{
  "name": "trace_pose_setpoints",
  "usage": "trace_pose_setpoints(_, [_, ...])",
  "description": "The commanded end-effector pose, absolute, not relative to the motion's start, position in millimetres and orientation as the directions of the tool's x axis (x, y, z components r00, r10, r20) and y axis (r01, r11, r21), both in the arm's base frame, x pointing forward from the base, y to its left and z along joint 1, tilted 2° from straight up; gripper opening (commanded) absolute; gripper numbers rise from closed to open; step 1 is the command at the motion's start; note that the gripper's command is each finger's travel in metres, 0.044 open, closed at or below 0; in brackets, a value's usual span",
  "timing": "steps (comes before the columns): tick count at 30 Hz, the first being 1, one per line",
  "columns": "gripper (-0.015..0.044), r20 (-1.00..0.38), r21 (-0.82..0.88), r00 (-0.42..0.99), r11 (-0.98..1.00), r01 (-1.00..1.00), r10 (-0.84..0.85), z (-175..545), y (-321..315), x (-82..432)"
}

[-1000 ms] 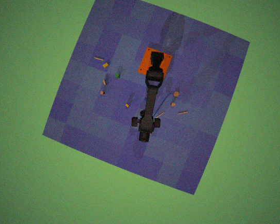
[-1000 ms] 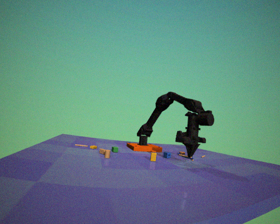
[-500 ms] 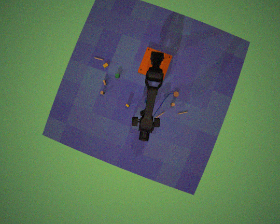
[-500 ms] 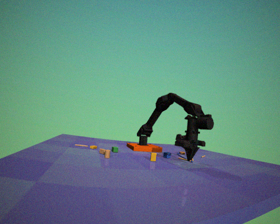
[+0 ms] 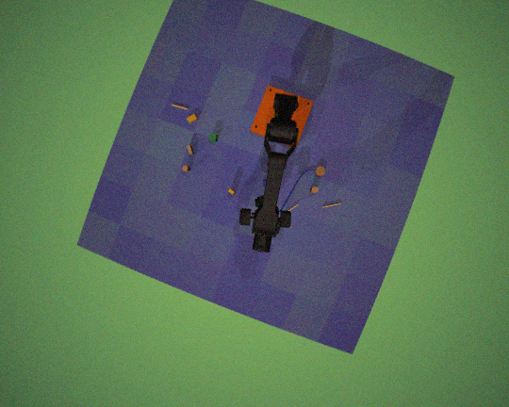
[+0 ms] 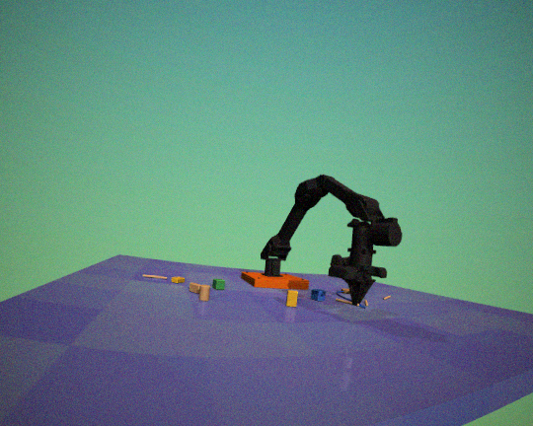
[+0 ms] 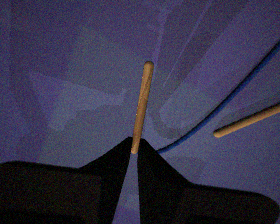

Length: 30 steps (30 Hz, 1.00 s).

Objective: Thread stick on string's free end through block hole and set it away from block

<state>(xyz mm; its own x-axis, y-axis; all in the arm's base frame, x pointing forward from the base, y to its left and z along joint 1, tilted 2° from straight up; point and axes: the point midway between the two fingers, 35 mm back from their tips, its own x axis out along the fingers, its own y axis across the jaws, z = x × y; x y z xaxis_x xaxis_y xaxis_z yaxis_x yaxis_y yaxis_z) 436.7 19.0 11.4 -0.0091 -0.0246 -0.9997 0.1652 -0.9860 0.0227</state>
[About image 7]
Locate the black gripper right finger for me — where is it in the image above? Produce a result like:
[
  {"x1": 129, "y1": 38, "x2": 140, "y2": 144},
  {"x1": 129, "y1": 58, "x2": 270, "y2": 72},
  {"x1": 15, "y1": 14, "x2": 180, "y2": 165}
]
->
[{"x1": 137, "y1": 138, "x2": 280, "y2": 224}]

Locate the blue cord with wooden stick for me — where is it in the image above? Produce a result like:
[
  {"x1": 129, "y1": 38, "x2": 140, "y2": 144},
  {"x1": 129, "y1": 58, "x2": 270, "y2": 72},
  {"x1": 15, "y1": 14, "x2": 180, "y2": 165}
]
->
[{"x1": 131, "y1": 40, "x2": 280, "y2": 154}]

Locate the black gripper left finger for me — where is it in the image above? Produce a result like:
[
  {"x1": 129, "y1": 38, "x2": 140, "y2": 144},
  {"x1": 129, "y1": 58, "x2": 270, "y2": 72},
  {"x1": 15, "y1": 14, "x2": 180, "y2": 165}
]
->
[{"x1": 0, "y1": 137, "x2": 133, "y2": 224}]

